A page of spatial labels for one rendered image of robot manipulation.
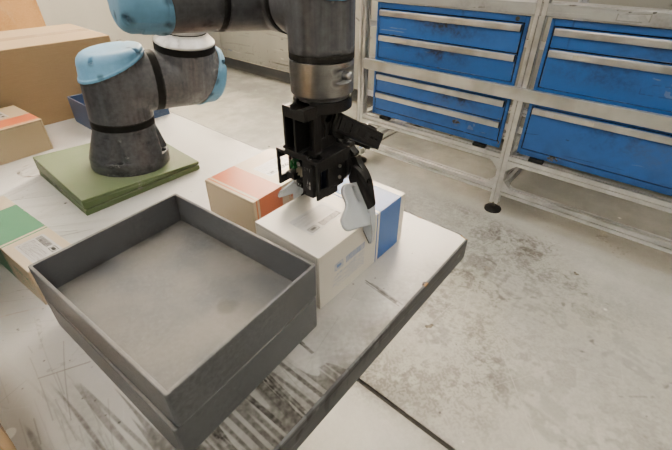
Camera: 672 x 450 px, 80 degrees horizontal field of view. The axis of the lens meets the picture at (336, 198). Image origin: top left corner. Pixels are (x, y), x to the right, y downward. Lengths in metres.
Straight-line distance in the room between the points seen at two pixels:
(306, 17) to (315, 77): 0.06
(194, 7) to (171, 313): 0.34
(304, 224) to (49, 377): 0.34
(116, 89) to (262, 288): 0.48
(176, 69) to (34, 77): 0.54
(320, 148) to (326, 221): 0.12
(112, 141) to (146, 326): 0.46
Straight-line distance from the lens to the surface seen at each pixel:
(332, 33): 0.44
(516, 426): 1.35
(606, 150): 1.90
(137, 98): 0.85
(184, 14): 0.48
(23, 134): 1.16
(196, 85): 0.88
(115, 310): 0.55
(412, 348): 1.42
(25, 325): 0.67
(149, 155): 0.88
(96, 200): 0.85
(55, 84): 1.34
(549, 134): 1.92
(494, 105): 1.95
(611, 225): 2.00
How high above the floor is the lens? 1.11
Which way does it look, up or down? 32 degrees down
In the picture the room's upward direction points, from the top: straight up
